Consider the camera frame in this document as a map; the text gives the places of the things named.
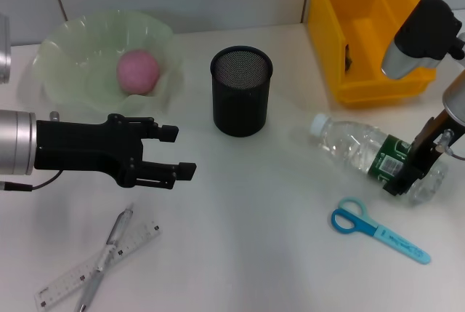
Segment blue scissors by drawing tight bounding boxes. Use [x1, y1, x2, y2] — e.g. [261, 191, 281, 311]
[330, 196, 432, 265]

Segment grey clear pen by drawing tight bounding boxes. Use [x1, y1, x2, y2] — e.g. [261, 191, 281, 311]
[74, 201, 135, 312]

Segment pink peach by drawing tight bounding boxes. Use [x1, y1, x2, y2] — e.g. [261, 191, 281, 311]
[116, 49, 161, 96]

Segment pale green glass fruit bowl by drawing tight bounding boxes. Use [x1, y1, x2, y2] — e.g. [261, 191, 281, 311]
[33, 9, 186, 116]

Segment yellow plastic bin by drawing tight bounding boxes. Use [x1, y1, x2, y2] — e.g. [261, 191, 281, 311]
[307, 0, 442, 109]

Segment clear green-label water bottle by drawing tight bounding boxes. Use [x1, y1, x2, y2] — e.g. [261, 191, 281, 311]
[308, 113, 449, 206]

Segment green plastic wrapper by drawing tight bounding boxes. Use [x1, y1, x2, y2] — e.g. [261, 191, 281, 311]
[342, 43, 355, 73]

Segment transparent plastic ruler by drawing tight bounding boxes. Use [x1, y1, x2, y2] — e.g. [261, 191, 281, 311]
[33, 219, 163, 308]

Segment right gripper cable with plug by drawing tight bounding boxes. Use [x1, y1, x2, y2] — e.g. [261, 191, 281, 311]
[437, 128, 465, 162]

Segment black mesh pen cup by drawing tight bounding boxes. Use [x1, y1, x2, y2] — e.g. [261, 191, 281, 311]
[209, 46, 273, 138]

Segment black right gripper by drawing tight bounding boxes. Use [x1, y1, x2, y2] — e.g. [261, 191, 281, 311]
[382, 107, 456, 197]

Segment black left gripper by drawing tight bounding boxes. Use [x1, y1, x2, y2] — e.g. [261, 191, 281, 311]
[33, 113, 198, 191]

